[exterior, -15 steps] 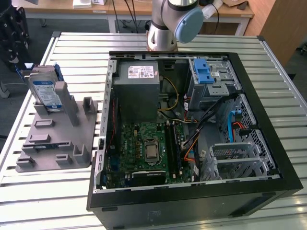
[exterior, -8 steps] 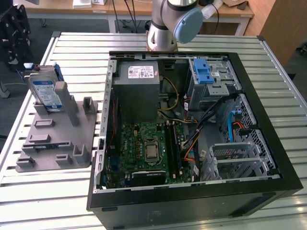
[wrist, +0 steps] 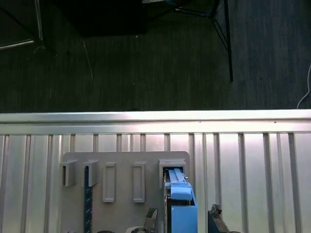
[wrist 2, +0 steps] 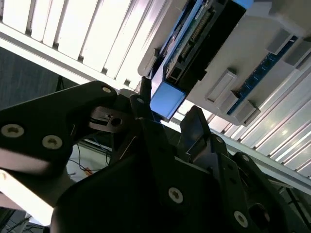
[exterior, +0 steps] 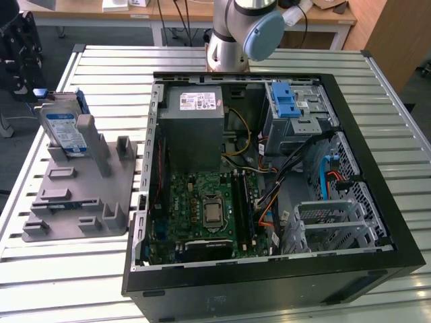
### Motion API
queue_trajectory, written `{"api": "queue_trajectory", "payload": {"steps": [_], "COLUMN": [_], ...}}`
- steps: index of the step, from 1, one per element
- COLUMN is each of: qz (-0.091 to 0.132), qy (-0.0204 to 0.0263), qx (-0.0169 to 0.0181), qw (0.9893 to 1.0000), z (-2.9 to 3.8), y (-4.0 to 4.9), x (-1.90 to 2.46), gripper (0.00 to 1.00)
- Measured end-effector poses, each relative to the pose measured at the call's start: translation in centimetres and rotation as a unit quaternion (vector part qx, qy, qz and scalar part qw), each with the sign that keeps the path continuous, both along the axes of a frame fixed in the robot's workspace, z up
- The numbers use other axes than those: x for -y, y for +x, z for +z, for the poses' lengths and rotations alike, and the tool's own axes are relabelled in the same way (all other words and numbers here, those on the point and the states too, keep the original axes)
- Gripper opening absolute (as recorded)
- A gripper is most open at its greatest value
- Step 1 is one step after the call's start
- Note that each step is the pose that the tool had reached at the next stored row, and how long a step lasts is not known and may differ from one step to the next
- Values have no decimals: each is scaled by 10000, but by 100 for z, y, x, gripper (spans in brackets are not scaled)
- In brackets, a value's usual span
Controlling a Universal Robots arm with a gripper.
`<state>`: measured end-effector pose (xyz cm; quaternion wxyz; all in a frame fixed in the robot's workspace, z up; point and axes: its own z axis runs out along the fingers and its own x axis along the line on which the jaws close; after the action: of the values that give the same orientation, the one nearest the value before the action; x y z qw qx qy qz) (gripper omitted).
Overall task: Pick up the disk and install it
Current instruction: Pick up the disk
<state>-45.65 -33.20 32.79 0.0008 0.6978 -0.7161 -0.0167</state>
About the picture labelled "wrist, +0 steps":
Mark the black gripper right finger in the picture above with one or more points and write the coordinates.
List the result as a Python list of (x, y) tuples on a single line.
[(216, 223)]

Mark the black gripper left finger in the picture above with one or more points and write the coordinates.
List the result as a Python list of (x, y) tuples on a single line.
[(151, 223)]

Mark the hard disk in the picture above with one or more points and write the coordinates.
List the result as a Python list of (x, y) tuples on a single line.
[(182, 218)]

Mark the grey parts rack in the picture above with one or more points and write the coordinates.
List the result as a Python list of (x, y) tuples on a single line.
[(124, 182)]

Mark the RAM stick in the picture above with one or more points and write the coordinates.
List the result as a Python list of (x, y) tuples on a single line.
[(88, 206)]

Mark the black metal frame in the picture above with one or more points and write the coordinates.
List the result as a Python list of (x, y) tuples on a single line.
[(228, 48)]

